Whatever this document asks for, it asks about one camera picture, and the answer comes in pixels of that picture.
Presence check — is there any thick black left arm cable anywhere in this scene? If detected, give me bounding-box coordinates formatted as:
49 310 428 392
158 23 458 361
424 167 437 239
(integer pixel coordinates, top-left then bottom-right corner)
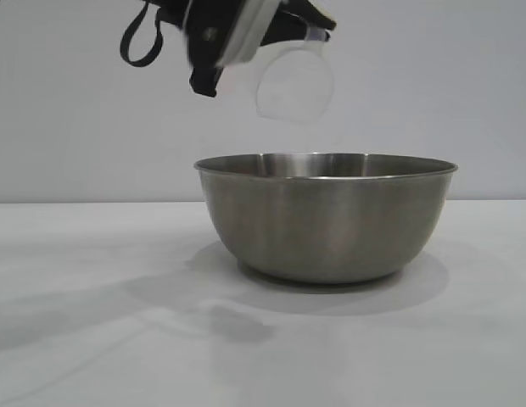
120 2 165 67

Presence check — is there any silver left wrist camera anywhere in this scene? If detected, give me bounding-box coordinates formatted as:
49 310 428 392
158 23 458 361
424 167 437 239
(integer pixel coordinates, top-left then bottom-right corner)
215 0 283 67

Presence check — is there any clear plastic measuring cup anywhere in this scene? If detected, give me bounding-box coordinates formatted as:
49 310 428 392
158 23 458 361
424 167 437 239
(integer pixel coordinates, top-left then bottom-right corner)
254 27 336 126

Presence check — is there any stainless steel mixing bowl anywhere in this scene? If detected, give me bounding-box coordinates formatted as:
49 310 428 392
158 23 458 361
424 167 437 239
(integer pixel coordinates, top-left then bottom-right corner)
193 152 459 284

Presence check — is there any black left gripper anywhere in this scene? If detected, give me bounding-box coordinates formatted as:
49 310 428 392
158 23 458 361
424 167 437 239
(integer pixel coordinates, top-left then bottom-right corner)
154 0 338 98

